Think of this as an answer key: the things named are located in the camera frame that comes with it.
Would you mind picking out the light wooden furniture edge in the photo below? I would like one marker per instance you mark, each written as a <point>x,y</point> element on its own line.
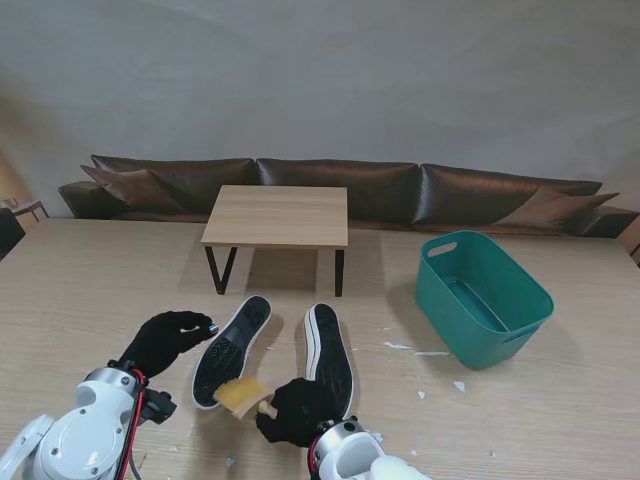
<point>632,245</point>

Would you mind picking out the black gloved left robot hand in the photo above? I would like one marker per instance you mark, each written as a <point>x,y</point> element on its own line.
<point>160,340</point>

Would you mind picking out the long white paper scrap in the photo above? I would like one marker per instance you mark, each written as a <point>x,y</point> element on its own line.
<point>432,353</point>

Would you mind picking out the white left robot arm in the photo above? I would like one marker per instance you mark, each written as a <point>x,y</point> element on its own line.
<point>80,430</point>

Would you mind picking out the dark chair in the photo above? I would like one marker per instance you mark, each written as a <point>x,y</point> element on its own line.
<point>7,232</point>

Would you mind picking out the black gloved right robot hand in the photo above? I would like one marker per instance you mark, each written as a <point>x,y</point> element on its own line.
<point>300,410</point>

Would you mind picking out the yellow canvas sneaker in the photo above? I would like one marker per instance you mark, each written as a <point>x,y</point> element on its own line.
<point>225,350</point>
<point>330,350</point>

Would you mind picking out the wooden hand brush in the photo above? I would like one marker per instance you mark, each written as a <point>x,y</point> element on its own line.
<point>242,395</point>

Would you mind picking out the light wooden side table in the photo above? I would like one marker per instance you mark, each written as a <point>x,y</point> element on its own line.
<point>27,206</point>

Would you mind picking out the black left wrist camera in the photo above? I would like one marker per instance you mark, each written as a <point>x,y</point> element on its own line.
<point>161,405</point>

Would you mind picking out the brown leather cushion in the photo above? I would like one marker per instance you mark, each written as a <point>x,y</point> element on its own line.
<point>132,182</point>
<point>550,207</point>

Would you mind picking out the brown leather sofa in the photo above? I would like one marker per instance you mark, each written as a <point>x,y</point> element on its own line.
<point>375,175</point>

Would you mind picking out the small wooden black-legged table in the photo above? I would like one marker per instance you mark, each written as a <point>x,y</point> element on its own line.
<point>280,215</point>

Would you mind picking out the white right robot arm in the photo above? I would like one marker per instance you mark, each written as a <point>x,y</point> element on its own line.
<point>360,455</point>

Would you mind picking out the green plastic basin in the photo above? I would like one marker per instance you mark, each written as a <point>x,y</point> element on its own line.
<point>500,280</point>

